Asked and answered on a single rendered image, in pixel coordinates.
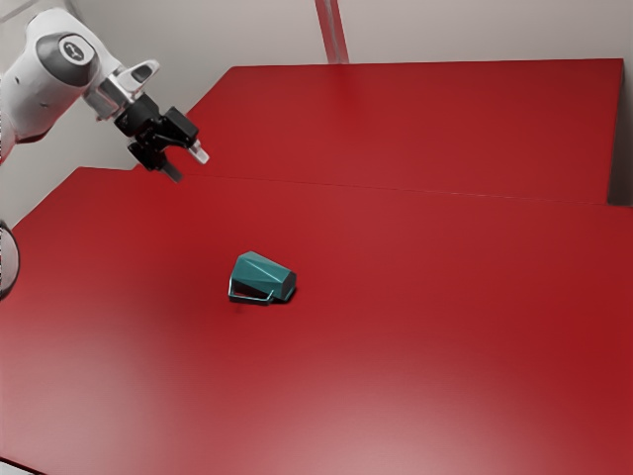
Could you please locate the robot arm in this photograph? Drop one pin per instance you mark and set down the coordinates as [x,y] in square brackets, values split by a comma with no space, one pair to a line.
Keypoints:
[47,84]

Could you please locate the teal faceted mug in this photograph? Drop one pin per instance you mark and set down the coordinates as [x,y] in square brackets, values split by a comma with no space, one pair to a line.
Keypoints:
[261,277]

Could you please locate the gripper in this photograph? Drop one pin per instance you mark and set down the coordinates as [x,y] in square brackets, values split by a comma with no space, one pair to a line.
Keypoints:
[154,129]

